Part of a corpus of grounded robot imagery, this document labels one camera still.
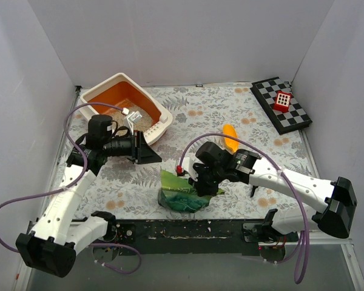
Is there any green cat litter bag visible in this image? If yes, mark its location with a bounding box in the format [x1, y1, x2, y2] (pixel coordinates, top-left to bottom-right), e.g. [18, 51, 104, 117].
[158, 170, 225, 213]

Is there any yellow plastic litter scoop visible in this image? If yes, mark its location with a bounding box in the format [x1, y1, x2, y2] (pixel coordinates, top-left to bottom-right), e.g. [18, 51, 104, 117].
[223, 124, 239, 153]

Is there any small black clip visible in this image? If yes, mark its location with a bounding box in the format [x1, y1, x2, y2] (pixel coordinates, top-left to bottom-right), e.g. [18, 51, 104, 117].
[250, 186, 258, 198]

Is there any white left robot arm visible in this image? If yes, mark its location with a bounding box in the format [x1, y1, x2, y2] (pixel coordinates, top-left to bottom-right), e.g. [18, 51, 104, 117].
[16, 115, 162, 278]

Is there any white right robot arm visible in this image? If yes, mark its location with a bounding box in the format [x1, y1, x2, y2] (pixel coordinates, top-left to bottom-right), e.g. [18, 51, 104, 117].
[183, 142, 357, 241]

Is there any white and orange litter box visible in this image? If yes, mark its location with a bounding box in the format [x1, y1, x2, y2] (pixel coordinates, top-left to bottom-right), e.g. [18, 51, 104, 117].
[78, 73, 173, 146]

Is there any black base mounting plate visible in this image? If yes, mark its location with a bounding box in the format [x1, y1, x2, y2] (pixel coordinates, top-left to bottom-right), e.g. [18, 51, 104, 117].
[81, 218, 300, 255]

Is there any floral patterned table mat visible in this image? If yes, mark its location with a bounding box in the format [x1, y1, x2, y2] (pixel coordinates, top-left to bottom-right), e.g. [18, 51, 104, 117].
[45, 84, 326, 219]

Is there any black and grey checkerboard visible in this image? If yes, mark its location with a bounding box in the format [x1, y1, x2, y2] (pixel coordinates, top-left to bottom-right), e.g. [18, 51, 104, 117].
[251, 76, 312, 135]

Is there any red grid block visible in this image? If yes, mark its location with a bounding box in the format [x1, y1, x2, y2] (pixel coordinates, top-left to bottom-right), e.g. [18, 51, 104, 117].
[273, 90, 292, 113]

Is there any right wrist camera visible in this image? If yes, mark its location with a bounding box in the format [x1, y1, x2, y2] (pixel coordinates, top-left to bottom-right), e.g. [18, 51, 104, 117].
[175, 157, 198, 181]

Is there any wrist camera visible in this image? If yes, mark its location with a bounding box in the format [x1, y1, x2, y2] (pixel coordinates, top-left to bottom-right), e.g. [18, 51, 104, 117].
[175, 157, 198, 181]
[122, 107, 143, 124]

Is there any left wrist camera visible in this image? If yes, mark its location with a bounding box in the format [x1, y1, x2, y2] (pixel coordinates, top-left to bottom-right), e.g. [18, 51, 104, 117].
[122, 107, 143, 124]

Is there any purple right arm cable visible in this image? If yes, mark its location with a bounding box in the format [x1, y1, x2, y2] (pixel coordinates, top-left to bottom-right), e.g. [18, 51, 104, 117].
[178, 133, 311, 285]

